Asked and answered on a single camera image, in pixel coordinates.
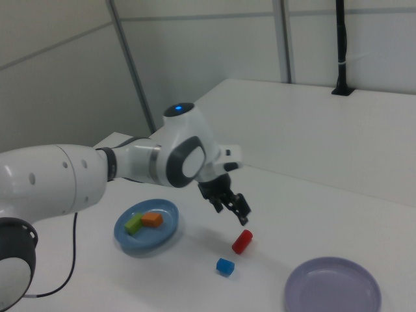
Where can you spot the blue block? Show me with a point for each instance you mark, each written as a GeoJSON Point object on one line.
{"type": "Point", "coordinates": [225, 267]}

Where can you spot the blue plate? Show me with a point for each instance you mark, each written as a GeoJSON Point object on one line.
{"type": "Point", "coordinates": [152, 242]}

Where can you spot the red cylinder block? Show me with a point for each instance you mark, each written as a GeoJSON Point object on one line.
{"type": "Point", "coordinates": [242, 242]}

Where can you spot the orange block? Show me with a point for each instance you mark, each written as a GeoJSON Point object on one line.
{"type": "Point", "coordinates": [152, 220]}

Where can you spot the black pole with base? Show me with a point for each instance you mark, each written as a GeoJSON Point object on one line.
{"type": "Point", "coordinates": [341, 48]}

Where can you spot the green block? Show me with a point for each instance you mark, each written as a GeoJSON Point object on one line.
{"type": "Point", "coordinates": [133, 225]}

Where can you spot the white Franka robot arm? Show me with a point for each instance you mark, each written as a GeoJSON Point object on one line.
{"type": "Point", "coordinates": [48, 182]}

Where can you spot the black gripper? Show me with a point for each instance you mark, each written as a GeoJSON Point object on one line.
{"type": "Point", "coordinates": [214, 188]}

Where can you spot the purple plate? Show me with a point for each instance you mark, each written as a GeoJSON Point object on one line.
{"type": "Point", "coordinates": [331, 286]}

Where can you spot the grey partition post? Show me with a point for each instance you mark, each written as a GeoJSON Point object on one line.
{"type": "Point", "coordinates": [130, 65]}
{"type": "Point", "coordinates": [287, 42]}

